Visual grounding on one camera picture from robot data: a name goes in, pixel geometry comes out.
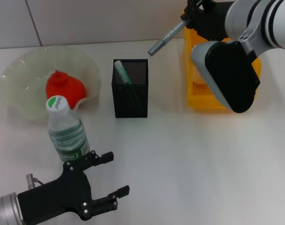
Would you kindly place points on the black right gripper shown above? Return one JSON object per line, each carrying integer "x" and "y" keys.
{"x": 212, "y": 18}

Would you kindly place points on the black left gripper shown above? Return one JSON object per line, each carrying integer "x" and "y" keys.
{"x": 60, "y": 194}

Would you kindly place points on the grey marker pen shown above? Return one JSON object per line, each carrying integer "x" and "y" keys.
{"x": 168, "y": 36}

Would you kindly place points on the green label water bottle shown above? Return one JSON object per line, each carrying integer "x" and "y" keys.
{"x": 67, "y": 136}

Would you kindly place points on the mint green pen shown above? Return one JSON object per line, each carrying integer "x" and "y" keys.
{"x": 122, "y": 72}

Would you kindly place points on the red-orange toy fruit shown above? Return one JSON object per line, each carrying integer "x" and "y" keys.
{"x": 62, "y": 84}

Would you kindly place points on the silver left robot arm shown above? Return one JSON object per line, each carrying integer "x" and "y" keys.
{"x": 4, "y": 208}

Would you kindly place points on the black mesh pen holder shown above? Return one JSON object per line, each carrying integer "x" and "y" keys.
{"x": 130, "y": 103}

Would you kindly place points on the wavy glass fruit plate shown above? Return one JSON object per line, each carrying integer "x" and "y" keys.
{"x": 27, "y": 70}

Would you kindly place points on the yellow plastic storage bin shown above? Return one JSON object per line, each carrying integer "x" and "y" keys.
{"x": 198, "y": 98}

